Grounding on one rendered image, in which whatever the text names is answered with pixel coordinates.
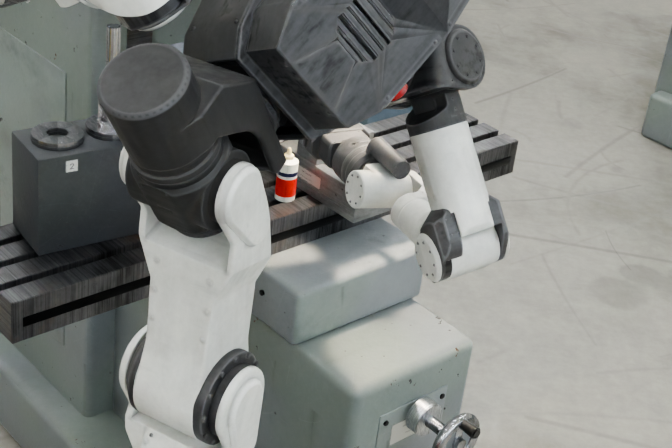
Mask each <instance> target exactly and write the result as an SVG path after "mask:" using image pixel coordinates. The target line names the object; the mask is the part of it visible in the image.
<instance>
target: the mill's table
mask: <svg viewBox="0 0 672 448"><path fill-rule="evenodd" d="M409 113H410V112H409ZM409 113H406V114H402V115H398V116H395V117H391V118H388V119H384V120H380V121H377V122H373V123H370V124H366V125H364V126H366V127H367V128H369V129H371V130H373V131H374V138H375V137H381V138H383V139H384V140H385V141H386V142H387V143H388V144H389V145H390V146H391V147H393V148H394V149H395V150H396V151H397V152H398V153H399V154H400V155H401V156H402V157H403V158H404V159H405V160H406V161H407V162H409V163H410V165H411V171H414V172H416V173H417V174H418V175H419V176H420V177H421V174H420V171H419V167H418V164H417V161H416V157H415V154H414V150H413V147H412V143H411V140H410V136H409V133H408V130H407V126H406V123H405V120H406V117H407V116H408V114H409ZM465 115H466V118H467V122H468V125H469V129H470V132H471V136H472V139H473V142H474V146H475V149H476V153H477V156H478V160H479V163H480V167H481V170H482V174H483V177H484V181H488V180H491V179H494V178H497V177H500V176H503V175H506V174H509V173H512V172H513V167H514V162H515V157H516V152H517V147H518V142H519V141H518V140H516V139H514V138H512V137H510V136H509V135H507V134H505V133H504V134H501V135H498V132H499V130H497V129H495V128H494V127H492V126H490V125H488V124H486V123H481V124H478V119H477V118H475V117H473V116H471V115H469V114H467V113H465ZM260 174H261V177H262V181H263V186H264V189H265V193H266V197H267V201H268V207H269V215H270V233H271V255H273V254H276V253H279V252H282V251H285V250H287V249H290V248H293V247H296V246H299V245H302V244H305V243H308V242H311V241H314V240H317V239H319V238H322V237H325V236H328V235H331V234H334V233H337V232H340V231H343V230H346V229H349V228H351V227H354V226H357V225H360V224H363V223H366V222H369V221H372V220H375V219H378V218H381V217H384V216H386V215H389V214H391V210H390V211H387V212H384V213H382V214H379V215H376V216H373V217H370V218H367V219H364V220H362V221H359V222H356V223H352V222H350V221H349V220H347V219H346V218H344V217H342V216H341V215H339V214H338V213H336V212H335V211H333V210H332V209H330V208H329V207H327V206H326V205H324V204H322V203H321V202H319V201H318V200H316V199H315V198H313V197H312V196H310V195H309V194H307V193H306V192H304V191H302V190H301V189H299V188H298V187H296V194H295V199H294V200H293V201H292V202H287V203H286V202H280V201H278V200H276V199H275V197H274V196H275V184H276V173H272V172H269V171H260ZM149 289H150V273H149V269H148V266H147V262H146V259H145V255H144V251H143V248H142V244H141V241H140V237H139V233H138V234H134V235H129V236H125V237H120V238H116V239H111V240H107V241H102V242H98V243H94V244H89V245H85V246H80V247H76V248H71V249H67V250H62V251H58V252H53V253H49V254H44V255H38V254H37V253H36V252H35V251H34V249H33V248H32V247H31V246H30V244H29V243H28V242H27V241H26V239H25V238H24V237H23V236H22V234H21V233H20V232H19V231H18V229H17V228H16V227H15V226H14V224H13V223H10V224H7V225H3V226H0V332H1V333H2V334H3V335H4V336H5V337H6V338H7V339H8V340H9V341H10V342H11V343H12V344H14V343H17V342H20V341H22V340H25V339H28V338H31V337H34V336H37V335H40V334H43V333H46V332H49V331H52V330H54V329H57V328H60V327H63V326H66V325H69V324H72V323H75V322H78V321H81V320H84V319H87V318H89V317H92V316H95V315H98V314H101V313H104V312H107V311H110V310H113V309H116V308H119V307H121V306H124V305H127V304H130V303H133V302H136V301H139V300H142V299H145V298H148V297H149Z"/></svg>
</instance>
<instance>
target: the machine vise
mask: <svg viewBox="0 0 672 448"><path fill-rule="evenodd" d="M279 142H280V145H281V147H282V150H283V153H286V152H287V150H288V147H291V150H292V154H294V157H295V158H297V159H298V160H299V164H298V174H297V184H296V187H298V188H299V189H301V190H302V191H304V192H306V193H307V194H309V195H310V196H312V197H313V198H315V199H316V200H318V201H319V202H321V203H322V204H324V205H326V206H327V207H329V208H330V209H332V210H333V211H335V212H336V213H338V214H339V215H341V216H342V217H344V218H346V219H347V220H349V221H350V222H352V223H356V222H359V221H362V220H364V219H367V218H370V217H373V216H376V215H379V214H382V213H384V212H387V211H390V210H391V209H392V208H352V207H351V206H350V205H349V203H348V201H347V198H346V193H345V185H346V184H345V183H344V182H343V181H342V180H341V179H340V178H339V177H338V176H337V175H336V174H335V172H334V170H333V168H329V167H328V166H327V165H326V164H325V163H323V164H320V165H314V164H313V163H311V162H310V161H308V160H306V159H305V158H303V157H302V156H300V155H298V154H297V148H298V140H279Z"/></svg>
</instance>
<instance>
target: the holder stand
mask: <svg viewBox="0 0 672 448"><path fill-rule="evenodd" d="M123 147H124V146H123V144H122V142H121V140H120V139H119V137H118V135H117V133H116V131H115V130H114V129H106V128H103V127H101V126H99V125H98V114H95V115H92V116H91V117H89V118H87V119H83V120H76V121H70V122H63V121H50V122H44V123H41V124H38V125H36V126H35V127H33V128H28V129H22V130H16V131H12V188H13V224H14V226H15V227H16V228H17V229H18V231H19V232H20V233H21V234H22V236H23V237H24V238H25V239H26V241H27V242H28V243H29V244H30V246H31V247H32V248H33V249H34V251H35V252H36V253H37V254H38V255H44V254H49V253H53V252H58V251H62V250H67V249H71V248H76V247H80V246H85V245H89V244H94V243H98V242H102V241H107V240H111V239H116V238H120V237H125V236H129V235H134V234H138V233H139V222H140V211H141V206H140V204H139V203H138V201H136V200H134V199H133V198H132V197H131V196H130V195H129V193H128V191H127V188H126V184H125V183H124V182H123V181H122V179H121V176H120V172H119V159H120V155H121V152H122V149H123Z"/></svg>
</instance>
